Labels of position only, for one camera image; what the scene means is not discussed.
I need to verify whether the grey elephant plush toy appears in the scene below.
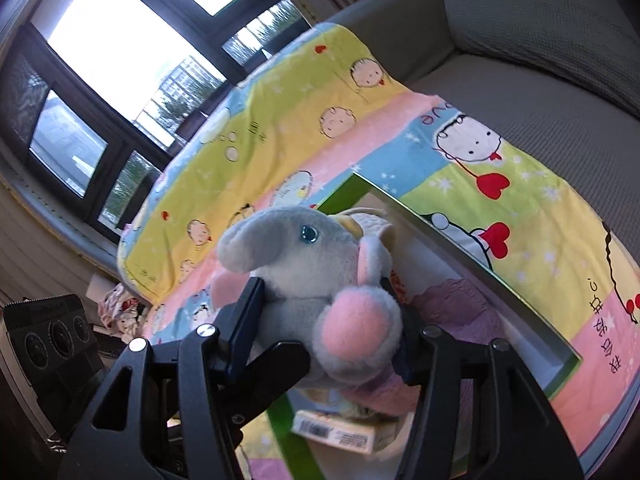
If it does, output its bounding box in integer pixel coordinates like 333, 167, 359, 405
216, 206, 402, 388

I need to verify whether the pink purple towel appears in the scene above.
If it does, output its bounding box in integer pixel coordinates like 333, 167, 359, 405
341, 278, 506, 416

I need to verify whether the red white plush toy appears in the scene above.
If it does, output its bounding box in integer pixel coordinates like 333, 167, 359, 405
390, 271, 408, 304

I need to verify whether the green cardboard box tray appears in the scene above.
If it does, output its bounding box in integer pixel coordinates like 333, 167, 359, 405
259, 176, 584, 479

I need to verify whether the pile of clothes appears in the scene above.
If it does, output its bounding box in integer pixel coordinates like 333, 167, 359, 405
98, 283, 150, 344

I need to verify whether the colourful cartoon blanket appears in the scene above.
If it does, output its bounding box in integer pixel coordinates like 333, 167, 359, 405
118, 24, 639, 474

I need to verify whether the grey sofa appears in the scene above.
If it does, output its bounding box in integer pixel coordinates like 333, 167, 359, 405
332, 0, 639, 252

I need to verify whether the black camera box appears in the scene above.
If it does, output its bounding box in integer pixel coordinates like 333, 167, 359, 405
3, 294, 104, 394

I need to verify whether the black window frame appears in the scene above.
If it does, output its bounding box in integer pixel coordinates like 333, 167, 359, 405
1, 0, 308, 240

